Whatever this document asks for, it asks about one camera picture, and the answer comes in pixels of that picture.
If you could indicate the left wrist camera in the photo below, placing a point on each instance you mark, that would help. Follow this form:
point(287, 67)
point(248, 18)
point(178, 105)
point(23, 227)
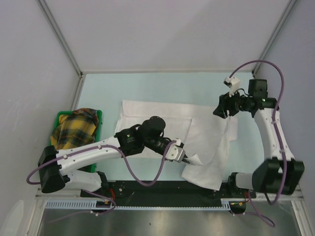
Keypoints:
point(175, 152)

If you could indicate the white cable duct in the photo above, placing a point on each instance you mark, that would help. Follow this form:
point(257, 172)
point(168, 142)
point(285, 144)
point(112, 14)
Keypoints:
point(101, 205)

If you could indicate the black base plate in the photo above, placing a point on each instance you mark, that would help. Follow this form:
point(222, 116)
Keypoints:
point(169, 194)

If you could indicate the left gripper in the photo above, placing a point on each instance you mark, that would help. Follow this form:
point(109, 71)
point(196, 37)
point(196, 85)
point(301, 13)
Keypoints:
point(186, 161)

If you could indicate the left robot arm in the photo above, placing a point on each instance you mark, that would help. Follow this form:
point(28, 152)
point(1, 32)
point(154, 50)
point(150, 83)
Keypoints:
point(59, 169)

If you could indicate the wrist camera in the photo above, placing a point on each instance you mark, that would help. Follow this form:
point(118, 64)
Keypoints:
point(175, 152)
point(233, 83)

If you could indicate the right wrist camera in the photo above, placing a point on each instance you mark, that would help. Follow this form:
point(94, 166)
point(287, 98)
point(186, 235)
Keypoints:
point(233, 83)

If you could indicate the yellow plaid shirt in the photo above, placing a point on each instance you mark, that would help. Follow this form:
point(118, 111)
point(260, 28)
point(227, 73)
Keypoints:
point(76, 129)

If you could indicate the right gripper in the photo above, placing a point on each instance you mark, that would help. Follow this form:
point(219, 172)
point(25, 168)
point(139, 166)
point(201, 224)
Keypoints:
point(225, 102)

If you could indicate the white long sleeve shirt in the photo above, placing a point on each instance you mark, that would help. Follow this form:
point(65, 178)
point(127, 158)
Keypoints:
point(206, 137)

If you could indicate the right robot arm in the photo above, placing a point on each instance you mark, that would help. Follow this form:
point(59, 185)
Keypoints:
point(279, 172)

